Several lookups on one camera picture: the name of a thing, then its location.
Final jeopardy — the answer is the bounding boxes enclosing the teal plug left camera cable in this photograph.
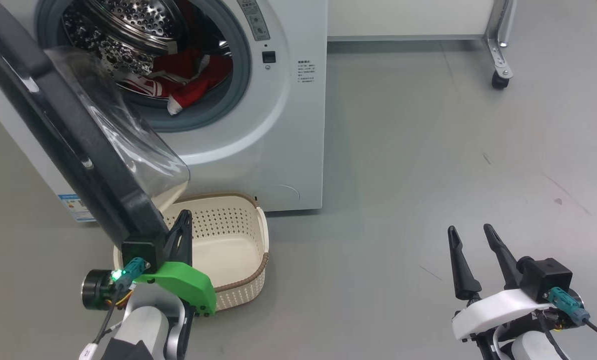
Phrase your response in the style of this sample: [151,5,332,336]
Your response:
[92,257,147,347]

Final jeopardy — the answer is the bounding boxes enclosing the cream perforated basket brown rim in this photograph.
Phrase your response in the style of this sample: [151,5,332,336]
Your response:
[113,192,270,312]

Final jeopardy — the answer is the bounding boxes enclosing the teal plug camera cable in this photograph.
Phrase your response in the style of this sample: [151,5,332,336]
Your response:
[548,287,597,347]
[92,257,147,347]

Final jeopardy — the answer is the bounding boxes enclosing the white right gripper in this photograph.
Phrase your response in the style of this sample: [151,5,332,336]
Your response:
[447,223,554,342]

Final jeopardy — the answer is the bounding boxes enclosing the teal plug right camera cable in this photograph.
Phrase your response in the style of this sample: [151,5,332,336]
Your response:
[548,287,597,347]

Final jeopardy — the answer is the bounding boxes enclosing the red basketball jersey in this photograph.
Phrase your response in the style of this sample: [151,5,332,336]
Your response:
[116,47,234,116]

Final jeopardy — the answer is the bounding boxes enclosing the blue energy label sticker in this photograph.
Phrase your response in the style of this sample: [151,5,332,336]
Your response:
[58,193,97,223]

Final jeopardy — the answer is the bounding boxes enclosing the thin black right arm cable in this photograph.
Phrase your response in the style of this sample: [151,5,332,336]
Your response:
[537,310,563,360]

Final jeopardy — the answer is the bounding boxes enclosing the black round glass washer door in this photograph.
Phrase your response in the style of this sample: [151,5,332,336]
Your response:
[0,0,191,262]

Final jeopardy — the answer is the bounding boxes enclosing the small printed text sticker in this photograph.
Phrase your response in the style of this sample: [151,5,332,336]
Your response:
[297,60,316,84]

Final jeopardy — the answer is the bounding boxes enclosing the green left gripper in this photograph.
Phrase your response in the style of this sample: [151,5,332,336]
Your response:
[136,209,217,317]

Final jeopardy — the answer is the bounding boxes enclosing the grey instruction sticker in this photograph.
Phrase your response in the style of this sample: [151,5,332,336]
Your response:
[235,0,271,42]

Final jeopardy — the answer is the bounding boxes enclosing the metal bracket leg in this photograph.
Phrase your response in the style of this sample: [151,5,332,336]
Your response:
[485,0,518,81]

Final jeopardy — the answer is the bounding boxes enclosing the white front-load washing machine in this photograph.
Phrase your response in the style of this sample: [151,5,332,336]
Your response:
[0,0,328,224]

